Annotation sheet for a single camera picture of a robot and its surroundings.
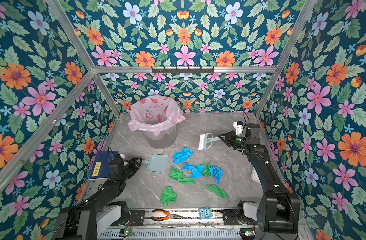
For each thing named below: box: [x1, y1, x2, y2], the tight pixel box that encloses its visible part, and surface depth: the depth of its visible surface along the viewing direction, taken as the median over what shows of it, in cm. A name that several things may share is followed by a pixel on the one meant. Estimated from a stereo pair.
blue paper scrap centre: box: [183, 162, 204, 178], surface depth 90 cm
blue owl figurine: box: [198, 207, 213, 220], surface depth 76 cm
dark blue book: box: [89, 150, 119, 180], surface depth 92 cm
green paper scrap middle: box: [177, 177, 195, 186], surface depth 87 cm
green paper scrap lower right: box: [206, 184, 228, 199], surface depth 82 cm
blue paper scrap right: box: [209, 165, 224, 185], surface depth 88 cm
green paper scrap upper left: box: [168, 166, 183, 179], surface depth 90 cm
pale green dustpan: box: [141, 154, 169, 174], surface depth 95 cm
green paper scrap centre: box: [201, 160, 212, 178], surface depth 90 cm
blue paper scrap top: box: [171, 147, 194, 165], surface depth 96 cm
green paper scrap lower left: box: [160, 186, 177, 206], surface depth 82 cm
